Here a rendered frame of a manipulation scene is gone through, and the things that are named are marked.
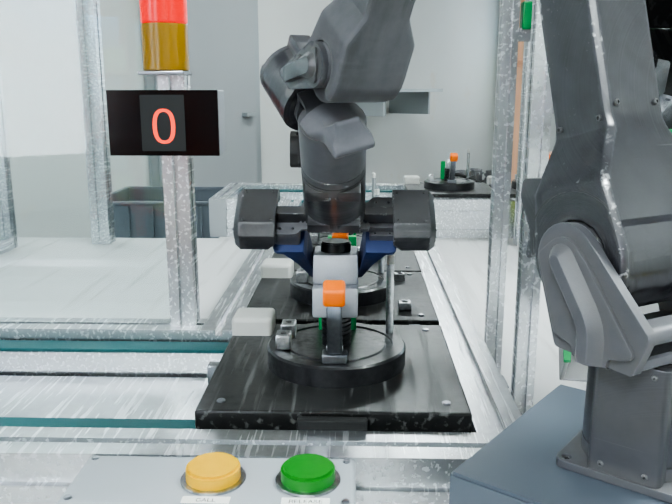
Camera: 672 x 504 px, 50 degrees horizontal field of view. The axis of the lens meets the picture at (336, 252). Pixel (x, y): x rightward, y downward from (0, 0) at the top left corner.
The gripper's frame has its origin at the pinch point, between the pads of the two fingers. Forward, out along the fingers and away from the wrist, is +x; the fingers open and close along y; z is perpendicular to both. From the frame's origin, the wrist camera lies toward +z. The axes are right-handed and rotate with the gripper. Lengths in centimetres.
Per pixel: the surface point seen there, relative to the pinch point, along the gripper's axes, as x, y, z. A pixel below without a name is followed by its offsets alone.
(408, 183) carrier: 93, -17, 105
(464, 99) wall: 498, -129, 667
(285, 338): 4.3, 4.8, -7.5
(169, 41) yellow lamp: -11.5, 18.0, 19.3
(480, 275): 64, -28, 48
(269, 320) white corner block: 11.6, 7.7, -0.3
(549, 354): 36.4, -30.4, 11.4
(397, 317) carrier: 17.2, -7.0, 4.2
